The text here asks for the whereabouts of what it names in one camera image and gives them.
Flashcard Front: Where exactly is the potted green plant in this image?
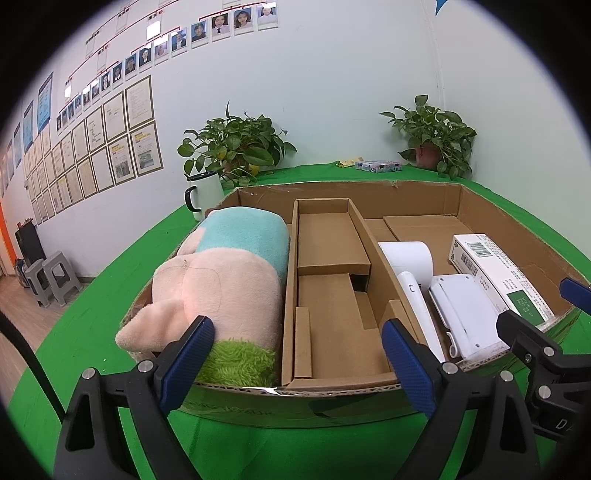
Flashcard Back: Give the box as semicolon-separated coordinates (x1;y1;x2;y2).
379;95;477;181
178;100;298;188

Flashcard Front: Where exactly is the row of portrait photos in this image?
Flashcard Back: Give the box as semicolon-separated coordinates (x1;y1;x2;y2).
55;2;280;132

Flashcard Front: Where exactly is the wall of framed certificates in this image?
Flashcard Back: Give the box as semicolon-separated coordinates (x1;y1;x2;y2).
0;74;164;227

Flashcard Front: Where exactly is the large shallow cardboard box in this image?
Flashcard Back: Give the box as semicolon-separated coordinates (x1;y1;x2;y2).
120;179;585;430

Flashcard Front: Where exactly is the grey plastic stool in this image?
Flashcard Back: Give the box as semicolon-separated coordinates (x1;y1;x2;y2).
24;258;54;308
42;250;84;306

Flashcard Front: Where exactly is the tissue pack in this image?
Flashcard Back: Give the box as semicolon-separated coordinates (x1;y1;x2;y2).
355;160;402;175

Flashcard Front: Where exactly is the white mug with black handle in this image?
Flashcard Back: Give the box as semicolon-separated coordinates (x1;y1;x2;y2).
185;172;225;222

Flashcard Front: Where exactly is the black cable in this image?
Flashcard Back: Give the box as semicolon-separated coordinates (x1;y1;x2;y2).
0;311;65;418

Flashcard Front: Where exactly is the narrow cardboard insert box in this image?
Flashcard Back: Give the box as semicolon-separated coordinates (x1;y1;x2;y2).
280;198;407;393

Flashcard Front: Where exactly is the white device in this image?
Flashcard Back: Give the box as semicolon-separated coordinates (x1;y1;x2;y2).
428;273;511;361

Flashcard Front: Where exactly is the white hair dryer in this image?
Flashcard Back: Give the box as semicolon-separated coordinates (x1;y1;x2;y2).
378;241;446;363

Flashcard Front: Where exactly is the black cabinet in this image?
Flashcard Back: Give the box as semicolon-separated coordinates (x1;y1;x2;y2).
15;222;47;264

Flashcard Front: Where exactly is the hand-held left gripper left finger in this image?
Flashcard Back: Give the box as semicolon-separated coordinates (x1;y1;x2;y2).
53;315;216;480

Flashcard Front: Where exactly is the white box with green label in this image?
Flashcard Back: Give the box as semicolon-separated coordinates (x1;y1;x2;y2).
447;233;556;323

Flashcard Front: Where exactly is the pink and teal plush toy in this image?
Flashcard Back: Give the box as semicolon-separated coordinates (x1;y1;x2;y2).
115;207;291;387

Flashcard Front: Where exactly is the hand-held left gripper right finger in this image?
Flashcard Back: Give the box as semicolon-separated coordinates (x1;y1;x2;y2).
380;318;542;480

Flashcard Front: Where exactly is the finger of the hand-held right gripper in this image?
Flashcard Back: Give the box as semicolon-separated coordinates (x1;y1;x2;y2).
560;277;591;311
497;310;591;408

